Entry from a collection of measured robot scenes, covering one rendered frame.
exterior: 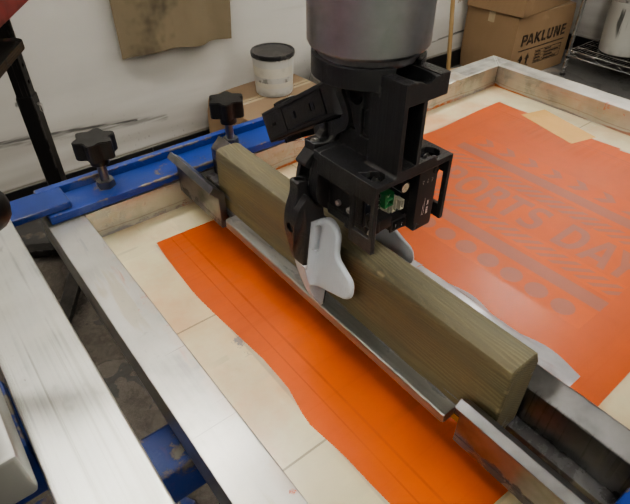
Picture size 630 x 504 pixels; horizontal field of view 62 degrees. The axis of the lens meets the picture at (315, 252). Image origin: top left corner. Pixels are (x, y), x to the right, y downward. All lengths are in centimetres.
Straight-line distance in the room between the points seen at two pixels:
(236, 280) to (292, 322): 8
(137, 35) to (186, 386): 211
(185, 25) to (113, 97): 44
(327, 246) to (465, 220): 28
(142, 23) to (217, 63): 44
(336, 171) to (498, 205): 36
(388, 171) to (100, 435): 23
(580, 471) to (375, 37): 30
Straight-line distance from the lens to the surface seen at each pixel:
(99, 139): 60
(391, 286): 39
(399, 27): 31
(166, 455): 48
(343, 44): 31
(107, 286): 51
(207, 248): 59
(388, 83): 31
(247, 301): 52
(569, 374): 50
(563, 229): 66
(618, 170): 82
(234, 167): 52
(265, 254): 51
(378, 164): 34
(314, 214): 39
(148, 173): 64
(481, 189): 70
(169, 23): 250
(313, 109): 37
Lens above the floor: 132
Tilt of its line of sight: 39 degrees down
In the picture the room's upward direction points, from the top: straight up
